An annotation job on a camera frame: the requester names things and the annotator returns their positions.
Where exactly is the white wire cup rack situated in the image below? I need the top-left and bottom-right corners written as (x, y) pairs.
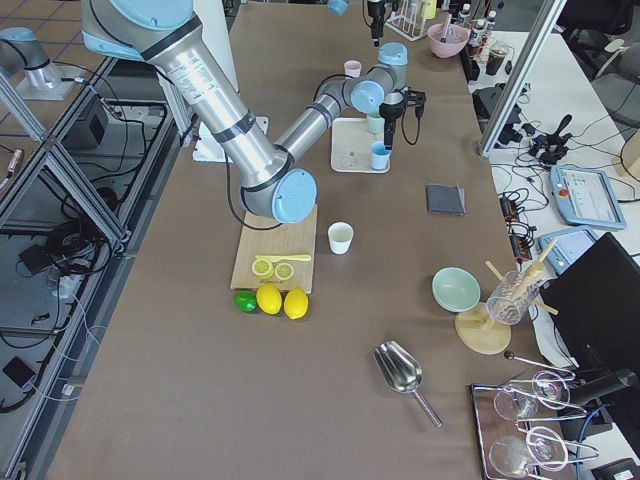
top-left (386, 0), bottom-right (431, 41)

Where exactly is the handheld gripper tool upper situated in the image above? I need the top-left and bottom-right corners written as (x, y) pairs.
top-left (528, 114), bottom-right (573, 165)

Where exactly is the lemon slice right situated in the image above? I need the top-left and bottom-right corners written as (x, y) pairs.
top-left (274, 262), bottom-right (295, 281)

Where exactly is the blue teach pendant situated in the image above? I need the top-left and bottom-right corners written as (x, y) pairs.
top-left (549, 165), bottom-right (627, 231)
top-left (537, 225), bottom-right (598, 275)

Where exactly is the lemon slice left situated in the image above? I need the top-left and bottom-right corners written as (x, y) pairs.
top-left (251, 259), bottom-right (275, 280)

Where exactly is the yellow lemon middle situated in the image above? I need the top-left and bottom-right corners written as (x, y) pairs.
top-left (256, 283), bottom-right (283, 315)

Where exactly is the blue plastic cup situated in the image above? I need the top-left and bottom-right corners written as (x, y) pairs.
top-left (370, 141), bottom-right (391, 171)

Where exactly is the yellow lemon left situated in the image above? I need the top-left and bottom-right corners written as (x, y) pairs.
top-left (284, 288), bottom-right (309, 320)

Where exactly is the green lime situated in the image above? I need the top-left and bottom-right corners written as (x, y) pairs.
top-left (234, 290), bottom-right (258, 313)

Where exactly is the clear glass mug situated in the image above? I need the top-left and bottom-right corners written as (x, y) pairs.
top-left (486, 271), bottom-right (542, 325)

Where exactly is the wine glass rack tray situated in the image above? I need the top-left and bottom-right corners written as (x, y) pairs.
top-left (469, 370), bottom-right (599, 479)

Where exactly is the cream plastic tray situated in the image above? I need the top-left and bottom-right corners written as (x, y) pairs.
top-left (330, 118), bottom-right (390, 174)

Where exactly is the lemon slice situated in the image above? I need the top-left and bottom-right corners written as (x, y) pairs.
top-left (251, 259), bottom-right (275, 280)
top-left (274, 262), bottom-right (295, 281)

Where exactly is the blue teach pendant rear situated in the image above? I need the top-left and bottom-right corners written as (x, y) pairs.
top-left (537, 225), bottom-right (598, 275)

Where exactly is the pink plastic cup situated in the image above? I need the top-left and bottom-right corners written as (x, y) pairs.
top-left (343, 60), bottom-right (362, 78)

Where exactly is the wooden mug tree stand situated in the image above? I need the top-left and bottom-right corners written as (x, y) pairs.
top-left (455, 239), bottom-right (559, 354)

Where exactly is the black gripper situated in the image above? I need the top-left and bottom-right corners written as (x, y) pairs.
top-left (363, 0), bottom-right (386, 47)
top-left (379, 87), bottom-right (426, 150)

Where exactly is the aluminium frame post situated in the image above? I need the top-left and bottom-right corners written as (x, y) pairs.
top-left (478, 0), bottom-right (566, 159)

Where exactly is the pink bowl with ice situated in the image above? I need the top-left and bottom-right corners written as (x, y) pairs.
top-left (427, 24), bottom-right (469, 59)

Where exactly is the blue teach pendant front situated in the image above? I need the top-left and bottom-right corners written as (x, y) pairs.
top-left (549, 165), bottom-right (627, 231)

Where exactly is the yellow lemon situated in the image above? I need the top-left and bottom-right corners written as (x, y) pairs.
top-left (256, 283), bottom-right (283, 315)
top-left (284, 288), bottom-right (309, 320)

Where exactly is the wooden cutting board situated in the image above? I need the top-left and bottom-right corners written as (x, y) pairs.
top-left (230, 207), bottom-right (317, 294)

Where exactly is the black monitor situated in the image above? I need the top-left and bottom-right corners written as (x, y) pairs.
top-left (541, 233), bottom-right (639, 372)

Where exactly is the yellow plastic knife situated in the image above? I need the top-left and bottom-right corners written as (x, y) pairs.
top-left (254, 254), bottom-right (312, 262)

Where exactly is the green plastic cup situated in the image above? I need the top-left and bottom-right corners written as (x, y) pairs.
top-left (366, 112), bottom-right (385, 135)

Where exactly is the cream plastic cup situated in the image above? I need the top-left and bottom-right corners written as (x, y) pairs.
top-left (327, 221), bottom-right (354, 255)

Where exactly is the iced coffee cup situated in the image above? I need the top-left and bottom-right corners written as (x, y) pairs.
top-left (485, 44), bottom-right (508, 76)

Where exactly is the green bowl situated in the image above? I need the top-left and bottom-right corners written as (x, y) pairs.
top-left (432, 267), bottom-right (481, 313)

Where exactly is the dark grey folded cloth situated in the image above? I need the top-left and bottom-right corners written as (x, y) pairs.
top-left (426, 184), bottom-right (466, 216)

